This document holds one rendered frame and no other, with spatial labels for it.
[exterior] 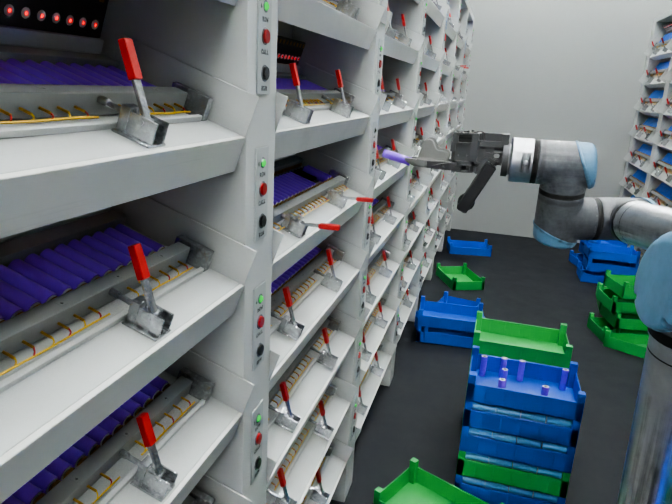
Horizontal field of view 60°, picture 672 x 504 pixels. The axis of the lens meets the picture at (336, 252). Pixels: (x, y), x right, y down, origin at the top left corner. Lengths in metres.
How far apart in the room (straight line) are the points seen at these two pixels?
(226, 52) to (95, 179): 0.29
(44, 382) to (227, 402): 0.36
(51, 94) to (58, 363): 0.22
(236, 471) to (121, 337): 0.37
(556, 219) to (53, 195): 1.01
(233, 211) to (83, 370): 0.29
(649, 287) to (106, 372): 0.60
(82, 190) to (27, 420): 0.17
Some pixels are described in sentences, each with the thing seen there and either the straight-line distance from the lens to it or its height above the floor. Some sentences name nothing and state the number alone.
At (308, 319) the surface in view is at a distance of 1.12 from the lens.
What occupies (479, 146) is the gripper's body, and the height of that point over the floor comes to 1.03.
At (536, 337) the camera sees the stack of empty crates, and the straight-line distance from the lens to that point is 2.14.
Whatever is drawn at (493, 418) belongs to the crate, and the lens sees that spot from 1.71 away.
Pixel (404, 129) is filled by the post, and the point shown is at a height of 1.00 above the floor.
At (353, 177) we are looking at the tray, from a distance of 1.40.
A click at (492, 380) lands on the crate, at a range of 1.81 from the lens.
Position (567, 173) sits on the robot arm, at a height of 1.00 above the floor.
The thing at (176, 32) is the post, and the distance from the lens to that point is 0.75.
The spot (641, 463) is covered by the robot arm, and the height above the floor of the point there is 0.71.
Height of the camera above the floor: 1.14
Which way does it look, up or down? 16 degrees down
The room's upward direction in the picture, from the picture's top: 3 degrees clockwise
